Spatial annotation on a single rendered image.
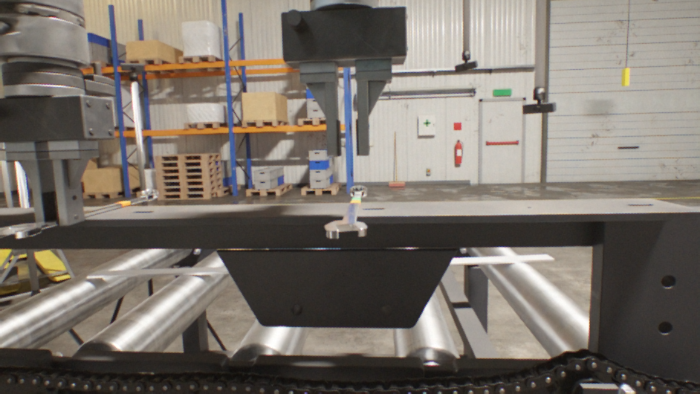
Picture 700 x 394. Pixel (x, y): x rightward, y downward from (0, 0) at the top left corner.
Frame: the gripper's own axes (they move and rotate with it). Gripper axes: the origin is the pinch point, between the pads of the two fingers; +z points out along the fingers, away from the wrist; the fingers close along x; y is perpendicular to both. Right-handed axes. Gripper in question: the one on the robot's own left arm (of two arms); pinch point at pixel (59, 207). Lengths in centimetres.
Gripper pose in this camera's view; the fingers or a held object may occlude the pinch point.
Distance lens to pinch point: 56.7
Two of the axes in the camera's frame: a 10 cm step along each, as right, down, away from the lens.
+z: 0.3, 9.9, 1.0
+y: -0.7, 1.0, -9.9
